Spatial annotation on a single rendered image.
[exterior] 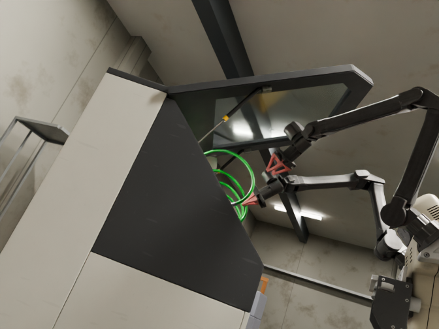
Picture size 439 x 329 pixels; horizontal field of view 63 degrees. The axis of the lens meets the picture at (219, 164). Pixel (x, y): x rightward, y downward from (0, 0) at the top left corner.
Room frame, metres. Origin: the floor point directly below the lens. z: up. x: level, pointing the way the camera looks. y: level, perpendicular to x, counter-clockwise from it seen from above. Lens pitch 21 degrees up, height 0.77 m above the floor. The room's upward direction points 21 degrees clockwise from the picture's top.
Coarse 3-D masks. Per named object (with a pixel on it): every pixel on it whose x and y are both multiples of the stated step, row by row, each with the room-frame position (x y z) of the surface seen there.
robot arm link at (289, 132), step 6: (288, 126) 1.28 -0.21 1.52; (294, 126) 1.26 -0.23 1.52; (300, 126) 1.25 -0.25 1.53; (306, 126) 1.19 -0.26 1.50; (312, 126) 1.18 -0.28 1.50; (288, 132) 1.28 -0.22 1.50; (294, 132) 1.26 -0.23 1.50; (306, 132) 1.20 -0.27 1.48; (312, 132) 1.19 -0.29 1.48; (306, 138) 1.21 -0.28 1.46; (312, 138) 1.24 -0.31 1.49
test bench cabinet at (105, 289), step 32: (96, 256) 1.29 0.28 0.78; (96, 288) 1.29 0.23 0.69; (128, 288) 1.28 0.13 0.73; (160, 288) 1.27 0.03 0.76; (64, 320) 1.29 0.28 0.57; (96, 320) 1.28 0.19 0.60; (128, 320) 1.28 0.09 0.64; (160, 320) 1.27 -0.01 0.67; (192, 320) 1.26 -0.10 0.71; (224, 320) 1.25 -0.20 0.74
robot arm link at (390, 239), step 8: (368, 176) 1.55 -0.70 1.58; (376, 176) 1.55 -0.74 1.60; (360, 184) 1.59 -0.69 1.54; (368, 184) 1.62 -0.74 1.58; (376, 184) 1.54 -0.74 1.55; (376, 192) 1.53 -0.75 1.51; (376, 200) 1.51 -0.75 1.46; (384, 200) 1.51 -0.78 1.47; (376, 208) 1.50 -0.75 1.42; (376, 216) 1.49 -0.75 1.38; (376, 224) 1.49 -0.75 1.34; (384, 224) 1.45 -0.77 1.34; (376, 232) 1.49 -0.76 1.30; (384, 232) 1.43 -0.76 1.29; (392, 232) 1.40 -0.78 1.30; (384, 240) 1.39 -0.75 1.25; (392, 240) 1.39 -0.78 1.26; (400, 240) 1.39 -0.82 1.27; (376, 248) 1.46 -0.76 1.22; (392, 248) 1.37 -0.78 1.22; (400, 248) 1.37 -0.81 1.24; (376, 256) 1.47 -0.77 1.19
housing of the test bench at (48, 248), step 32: (96, 96) 1.32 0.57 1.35; (128, 96) 1.31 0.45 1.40; (160, 96) 1.30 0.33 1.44; (96, 128) 1.31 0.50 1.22; (128, 128) 1.30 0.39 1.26; (64, 160) 1.32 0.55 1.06; (96, 160) 1.31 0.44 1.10; (128, 160) 1.30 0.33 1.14; (64, 192) 1.31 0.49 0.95; (96, 192) 1.30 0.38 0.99; (32, 224) 1.32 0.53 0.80; (64, 224) 1.31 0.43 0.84; (96, 224) 1.30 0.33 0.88; (0, 256) 1.32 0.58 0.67; (32, 256) 1.31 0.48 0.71; (64, 256) 1.30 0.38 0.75; (0, 288) 1.31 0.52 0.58; (32, 288) 1.31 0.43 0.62; (64, 288) 1.30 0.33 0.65; (0, 320) 1.31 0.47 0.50; (32, 320) 1.30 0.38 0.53
